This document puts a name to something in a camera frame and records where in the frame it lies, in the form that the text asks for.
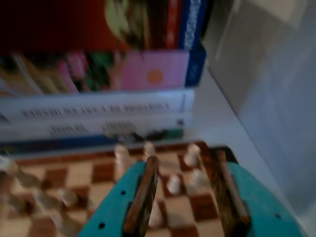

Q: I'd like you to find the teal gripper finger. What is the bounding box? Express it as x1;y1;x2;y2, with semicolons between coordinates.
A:
79;155;160;237
212;150;309;237

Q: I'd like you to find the white Gabrielle Chanel book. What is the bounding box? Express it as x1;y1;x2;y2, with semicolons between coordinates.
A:
0;114;193;143

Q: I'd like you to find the white chess rook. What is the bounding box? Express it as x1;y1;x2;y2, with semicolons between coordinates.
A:
184;144;201;166

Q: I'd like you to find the pink illustrated book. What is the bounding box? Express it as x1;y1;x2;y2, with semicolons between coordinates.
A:
0;49;191;95

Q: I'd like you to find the thin blue illustrated book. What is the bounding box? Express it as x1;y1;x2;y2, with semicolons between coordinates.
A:
0;128;185;156

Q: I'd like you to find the white chess bishop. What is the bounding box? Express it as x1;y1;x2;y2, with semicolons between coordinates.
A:
144;142;156;161

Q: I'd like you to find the white chess queen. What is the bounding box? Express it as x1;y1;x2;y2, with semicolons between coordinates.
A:
115;144;131;183

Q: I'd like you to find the wooden folding chessboard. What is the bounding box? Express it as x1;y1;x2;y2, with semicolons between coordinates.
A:
0;140;237;237

